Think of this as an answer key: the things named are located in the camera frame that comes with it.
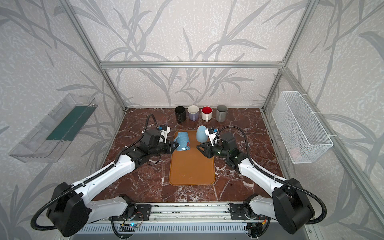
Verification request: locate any white wire mesh basket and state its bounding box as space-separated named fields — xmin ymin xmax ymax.
xmin=272 ymin=91 xmax=334 ymax=164

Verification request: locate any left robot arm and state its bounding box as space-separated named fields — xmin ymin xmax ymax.
xmin=30 ymin=125 xmax=178 ymax=237

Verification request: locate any light blue mug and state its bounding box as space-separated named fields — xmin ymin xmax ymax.
xmin=196 ymin=126 xmax=208 ymax=143

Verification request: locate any blue dotted floral mug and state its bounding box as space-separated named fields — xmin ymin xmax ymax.
xmin=174 ymin=132 xmax=191 ymax=151

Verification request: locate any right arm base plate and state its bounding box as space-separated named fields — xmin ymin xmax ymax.
xmin=227 ymin=203 xmax=248 ymax=221

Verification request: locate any grey mug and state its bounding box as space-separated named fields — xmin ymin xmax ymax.
xmin=216 ymin=105 xmax=228 ymax=123

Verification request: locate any lilac mug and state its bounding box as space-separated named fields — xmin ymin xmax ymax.
xmin=187 ymin=105 xmax=200 ymax=121

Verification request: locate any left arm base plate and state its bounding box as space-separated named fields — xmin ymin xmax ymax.
xmin=126 ymin=204 xmax=152 ymax=222

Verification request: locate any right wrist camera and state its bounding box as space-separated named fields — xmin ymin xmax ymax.
xmin=205 ymin=128 xmax=219 ymax=147

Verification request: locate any aluminium front rail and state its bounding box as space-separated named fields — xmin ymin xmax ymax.
xmin=62 ymin=201 xmax=316 ymax=224

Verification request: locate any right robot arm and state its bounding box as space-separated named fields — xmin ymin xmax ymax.
xmin=197 ymin=128 xmax=328 ymax=234

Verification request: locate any orange rectangular tray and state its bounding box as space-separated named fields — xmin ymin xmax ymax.
xmin=169 ymin=131 xmax=216 ymax=186

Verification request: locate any black mug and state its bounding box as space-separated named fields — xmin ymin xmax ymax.
xmin=175 ymin=106 xmax=187 ymax=124

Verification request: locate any clear plastic wall bin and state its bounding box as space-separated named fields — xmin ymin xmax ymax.
xmin=9 ymin=94 xmax=98 ymax=163

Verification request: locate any white mug red inside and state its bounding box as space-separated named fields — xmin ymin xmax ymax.
xmin=201 ymin=106 xmax=213 ymax=122

